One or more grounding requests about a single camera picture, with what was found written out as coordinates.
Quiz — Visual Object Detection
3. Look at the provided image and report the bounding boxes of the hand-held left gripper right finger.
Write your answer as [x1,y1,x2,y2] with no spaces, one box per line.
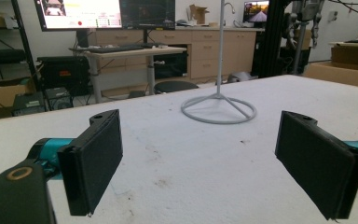
[274,110,358,220]

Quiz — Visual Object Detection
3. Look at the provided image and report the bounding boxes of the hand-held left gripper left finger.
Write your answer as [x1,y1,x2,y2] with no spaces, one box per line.
[27,108,124,217]

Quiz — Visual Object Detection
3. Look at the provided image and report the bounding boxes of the small black computer box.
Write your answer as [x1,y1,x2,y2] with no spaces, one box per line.
[44,86,75,112]

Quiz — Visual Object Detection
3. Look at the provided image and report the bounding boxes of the flat black device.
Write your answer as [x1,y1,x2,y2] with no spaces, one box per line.
[11,91,47,118]

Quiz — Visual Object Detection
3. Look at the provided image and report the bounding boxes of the black equipment case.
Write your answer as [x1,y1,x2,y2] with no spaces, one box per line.
[36,55,91,96]

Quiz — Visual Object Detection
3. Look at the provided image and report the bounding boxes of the large flat cardboard box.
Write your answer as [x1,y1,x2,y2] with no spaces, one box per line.
[303,61,358,91]

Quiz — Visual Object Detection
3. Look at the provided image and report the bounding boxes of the black round stool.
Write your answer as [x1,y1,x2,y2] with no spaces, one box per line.
[153,80,200,94]

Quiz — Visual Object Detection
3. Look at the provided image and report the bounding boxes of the height-adjustable wooden desk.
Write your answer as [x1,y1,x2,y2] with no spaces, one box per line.
[69,46,187,105]

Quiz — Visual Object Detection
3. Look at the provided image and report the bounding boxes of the black keyboard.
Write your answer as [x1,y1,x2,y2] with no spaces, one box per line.
[87,44,145,54]

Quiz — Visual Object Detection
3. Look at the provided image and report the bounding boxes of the white metal stand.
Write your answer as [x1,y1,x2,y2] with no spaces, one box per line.
[180,0,258,125]

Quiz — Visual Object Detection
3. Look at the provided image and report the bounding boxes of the black metal shelf rack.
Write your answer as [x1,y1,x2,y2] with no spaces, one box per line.
[0,0,42,91]

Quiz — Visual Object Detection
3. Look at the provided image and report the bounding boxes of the large computer monitor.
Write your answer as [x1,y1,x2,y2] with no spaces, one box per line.
[33,0,124,33]

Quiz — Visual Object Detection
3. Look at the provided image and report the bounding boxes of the dark computer monitor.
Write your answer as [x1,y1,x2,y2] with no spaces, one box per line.
[118,0,177,32]

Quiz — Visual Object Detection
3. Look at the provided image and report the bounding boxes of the wooden drawer cabinet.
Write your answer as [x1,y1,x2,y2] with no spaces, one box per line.
[88,25,265,80]

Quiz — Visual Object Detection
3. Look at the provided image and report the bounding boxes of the small distant monitor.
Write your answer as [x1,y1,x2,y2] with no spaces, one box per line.
[242,0,270,23]

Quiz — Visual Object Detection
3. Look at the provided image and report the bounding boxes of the open cardboard box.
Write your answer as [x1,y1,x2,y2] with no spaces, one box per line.
[186,4,210,25]

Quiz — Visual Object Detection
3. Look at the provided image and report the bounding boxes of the black aluminium frame post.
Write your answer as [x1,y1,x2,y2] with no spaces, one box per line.
[258,0,293,78]

